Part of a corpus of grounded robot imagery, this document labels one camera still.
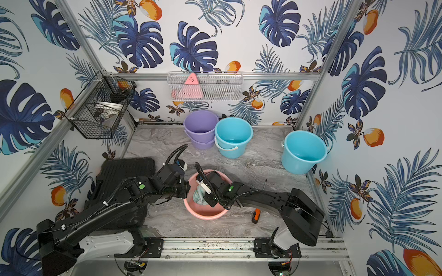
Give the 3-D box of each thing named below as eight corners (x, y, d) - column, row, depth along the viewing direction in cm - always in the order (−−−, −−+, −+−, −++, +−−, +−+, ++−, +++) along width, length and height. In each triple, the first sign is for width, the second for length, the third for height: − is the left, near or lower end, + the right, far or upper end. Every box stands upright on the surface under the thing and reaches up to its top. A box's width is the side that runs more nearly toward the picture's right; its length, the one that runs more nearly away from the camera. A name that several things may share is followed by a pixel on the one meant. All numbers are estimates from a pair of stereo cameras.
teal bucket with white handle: (215, 165, 104) (213, 146, 89) (215, 137, 117) (215, 117, 103) (250, 165, 104) (254, 145, 89) (247, 137, 117) (250, 117, 103)
